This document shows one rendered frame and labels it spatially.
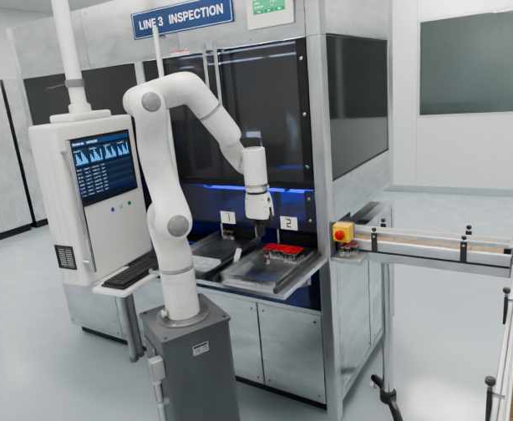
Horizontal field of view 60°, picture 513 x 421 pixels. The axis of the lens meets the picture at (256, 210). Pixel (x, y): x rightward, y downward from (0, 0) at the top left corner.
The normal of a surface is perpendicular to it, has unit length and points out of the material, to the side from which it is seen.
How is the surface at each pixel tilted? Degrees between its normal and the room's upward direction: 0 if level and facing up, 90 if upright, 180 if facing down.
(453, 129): 90
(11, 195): 90
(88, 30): 90
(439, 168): 90
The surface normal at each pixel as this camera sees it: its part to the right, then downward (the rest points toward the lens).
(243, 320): -0.53, 0.27
